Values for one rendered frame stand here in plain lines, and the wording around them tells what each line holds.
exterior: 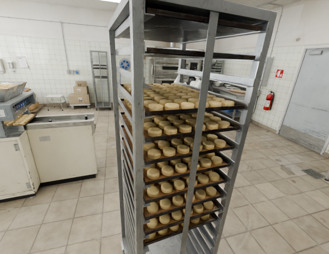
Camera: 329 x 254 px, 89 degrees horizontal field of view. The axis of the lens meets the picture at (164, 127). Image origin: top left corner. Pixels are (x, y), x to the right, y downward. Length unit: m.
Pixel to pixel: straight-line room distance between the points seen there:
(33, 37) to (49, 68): 0.89
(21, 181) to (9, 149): 0.41
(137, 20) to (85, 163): 2.29
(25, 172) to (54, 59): 4.69
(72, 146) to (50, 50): 4.62
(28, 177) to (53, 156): 0.32
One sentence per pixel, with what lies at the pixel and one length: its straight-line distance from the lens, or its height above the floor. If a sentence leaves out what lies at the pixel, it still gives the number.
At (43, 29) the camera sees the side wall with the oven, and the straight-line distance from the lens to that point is 6.75.
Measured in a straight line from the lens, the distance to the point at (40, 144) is 2.53.
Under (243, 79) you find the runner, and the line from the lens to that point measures 0.76.
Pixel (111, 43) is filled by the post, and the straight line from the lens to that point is 1.09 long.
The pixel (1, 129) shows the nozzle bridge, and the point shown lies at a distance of 2.34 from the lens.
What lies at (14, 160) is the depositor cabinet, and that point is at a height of 0.56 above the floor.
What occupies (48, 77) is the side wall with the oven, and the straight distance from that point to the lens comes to 6.79.
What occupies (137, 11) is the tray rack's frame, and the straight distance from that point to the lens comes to 0.50.
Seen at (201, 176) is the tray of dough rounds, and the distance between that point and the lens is 0.85.
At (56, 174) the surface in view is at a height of 0.18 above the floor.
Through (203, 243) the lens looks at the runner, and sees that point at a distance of 1.32.
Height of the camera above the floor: 1.65
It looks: 22 degrees down
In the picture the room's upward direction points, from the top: 3 degrees clockwise
